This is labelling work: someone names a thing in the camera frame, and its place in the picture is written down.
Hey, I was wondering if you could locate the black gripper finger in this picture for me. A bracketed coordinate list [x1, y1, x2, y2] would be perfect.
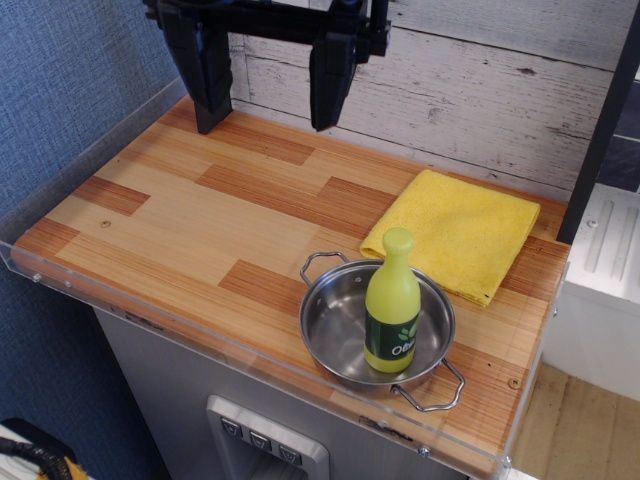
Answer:
[158, 9, 233, 113]
[309, 32, 357, 132]

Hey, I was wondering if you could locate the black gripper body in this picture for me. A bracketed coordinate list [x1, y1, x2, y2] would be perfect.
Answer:
[144, 1, 391, 64]

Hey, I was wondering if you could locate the yellow olive oil bottle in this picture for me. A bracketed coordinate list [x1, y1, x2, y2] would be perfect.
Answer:
[364, 227, 421, 373]

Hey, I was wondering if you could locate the yellow folded towel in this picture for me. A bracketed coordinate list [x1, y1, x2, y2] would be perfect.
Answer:
[360, 170, 541, 307]

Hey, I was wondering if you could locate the clear acrylic table guard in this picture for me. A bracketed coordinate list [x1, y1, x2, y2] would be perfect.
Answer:
[1, 82, 568, 479]

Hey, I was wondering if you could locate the stainless steel pot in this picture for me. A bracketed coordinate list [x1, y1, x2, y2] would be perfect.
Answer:
[299, 251, 466, 413]

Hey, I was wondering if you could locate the grey toy fridge cabinet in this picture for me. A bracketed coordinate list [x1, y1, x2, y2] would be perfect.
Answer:
[97, 311, 465, 479]

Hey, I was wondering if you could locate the white toy sink unit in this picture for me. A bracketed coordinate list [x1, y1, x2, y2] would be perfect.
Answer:
[542, 184, 639, 400]

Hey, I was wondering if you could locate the silver dispenser button panel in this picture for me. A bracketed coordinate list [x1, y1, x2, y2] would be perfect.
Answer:
[206, 394, 331, 479]

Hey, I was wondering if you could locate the yellow black object corner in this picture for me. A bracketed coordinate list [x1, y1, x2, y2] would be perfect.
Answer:
[1, 437, 90, 480]

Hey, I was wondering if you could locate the black left frame post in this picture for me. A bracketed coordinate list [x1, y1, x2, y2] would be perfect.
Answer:
[194, 97, 233, 135]

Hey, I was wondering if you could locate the black frame post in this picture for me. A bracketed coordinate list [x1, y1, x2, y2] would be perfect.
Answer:
[194, 97, 233, 135]
[556, 2, 639, 244]

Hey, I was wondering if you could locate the black right frame post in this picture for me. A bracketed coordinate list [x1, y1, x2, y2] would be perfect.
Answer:
[556, 2, 639, 244]

